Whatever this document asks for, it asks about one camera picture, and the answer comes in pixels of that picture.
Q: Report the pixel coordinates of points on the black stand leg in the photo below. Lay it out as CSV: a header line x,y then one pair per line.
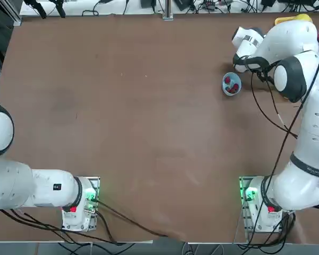
x,y
61,10
41,12

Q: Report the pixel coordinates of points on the aluminium frame post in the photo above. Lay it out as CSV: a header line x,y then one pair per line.
x,y
18,21
167,10

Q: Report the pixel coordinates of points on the red strawberry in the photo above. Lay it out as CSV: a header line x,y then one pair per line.
x,y
230,91
227,79
236,86

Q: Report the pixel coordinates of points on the blue bowl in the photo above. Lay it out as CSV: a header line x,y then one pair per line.
x,y
224,87

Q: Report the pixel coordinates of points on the yellow plastic tray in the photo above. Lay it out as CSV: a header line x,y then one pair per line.
x,y
283,20

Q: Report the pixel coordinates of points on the black power brick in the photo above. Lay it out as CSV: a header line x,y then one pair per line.
x,y
183,4
149,3

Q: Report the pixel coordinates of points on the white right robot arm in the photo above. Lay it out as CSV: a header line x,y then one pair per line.
x,y
289,40

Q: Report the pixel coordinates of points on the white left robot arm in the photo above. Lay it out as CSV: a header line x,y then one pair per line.
x,y
42,188

